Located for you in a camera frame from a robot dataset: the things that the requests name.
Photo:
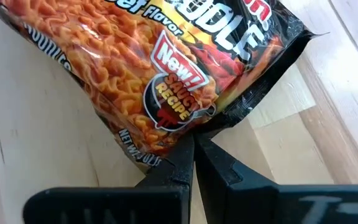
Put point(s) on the black fire noodle pack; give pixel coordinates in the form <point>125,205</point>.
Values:
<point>120,62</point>

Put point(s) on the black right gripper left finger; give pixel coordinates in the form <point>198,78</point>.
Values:
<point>154,202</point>

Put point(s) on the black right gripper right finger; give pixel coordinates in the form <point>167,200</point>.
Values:
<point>244,199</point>

